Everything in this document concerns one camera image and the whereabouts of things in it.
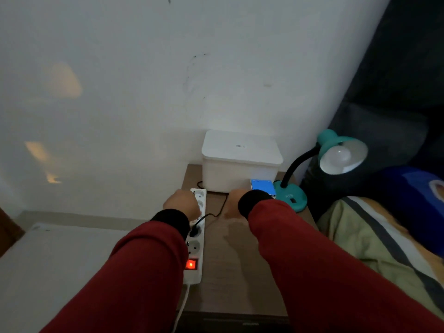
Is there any white light bulb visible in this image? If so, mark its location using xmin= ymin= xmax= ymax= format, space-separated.
xmin=320 ymin=145 xmax=352 ymax=175

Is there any brown wooden bedside table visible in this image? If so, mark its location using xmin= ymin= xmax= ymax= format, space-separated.
xmin=177 ymin=164 xmax=318 ymax=333

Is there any person's right hand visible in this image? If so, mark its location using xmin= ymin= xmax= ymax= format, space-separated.
xmin=222 ymin=189 xmax=255 ymax=219

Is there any person's left hand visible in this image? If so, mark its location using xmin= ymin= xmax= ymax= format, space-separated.
xmin=163 ymin=189 xmax=202 ymax=222

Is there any dark upholstered headboard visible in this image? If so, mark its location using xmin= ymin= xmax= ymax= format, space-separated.
xmin=300 ymin=0 xmax=444 ymax=222

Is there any brown wooden furniture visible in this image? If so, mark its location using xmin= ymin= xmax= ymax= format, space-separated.
xmin=0 ymin=208 xmax=25 ymax=257

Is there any black plug with cable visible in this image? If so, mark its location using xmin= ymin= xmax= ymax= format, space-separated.
xmin=189 ymin=181 xmax=229 ymax=238

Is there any white power strip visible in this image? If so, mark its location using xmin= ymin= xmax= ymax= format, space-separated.
xmin=183 ymin=188 xmax=207 ymax=285

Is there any striped beige blanket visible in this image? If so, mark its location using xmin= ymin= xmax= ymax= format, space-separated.
xmin=316 ymin=196 xmax=444 ymax=321

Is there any white power strip cable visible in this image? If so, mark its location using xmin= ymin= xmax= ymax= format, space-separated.
xmin=172 ymin=284 xmax=191 ymax=333

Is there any white lidded storage box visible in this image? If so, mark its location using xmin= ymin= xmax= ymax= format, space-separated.
xmin=201 ymin=130 xmax=284 ymax=194

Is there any person's left forearm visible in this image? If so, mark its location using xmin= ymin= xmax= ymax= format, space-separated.
xmin=40 ymin=209 xmax=191 ymax=333

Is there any teal gooseneck desk lamp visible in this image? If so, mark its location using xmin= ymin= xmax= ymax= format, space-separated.
xmin=273 ymin=129 xmax=368 ymax=213

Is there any person's right forearm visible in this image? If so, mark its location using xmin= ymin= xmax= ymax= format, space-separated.
xmin=238 ymin=189 xmax=444 ymax=333

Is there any blue pillow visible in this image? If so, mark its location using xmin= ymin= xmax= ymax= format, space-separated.
xmin=378 ymin=166 xmax=444 ymax=259

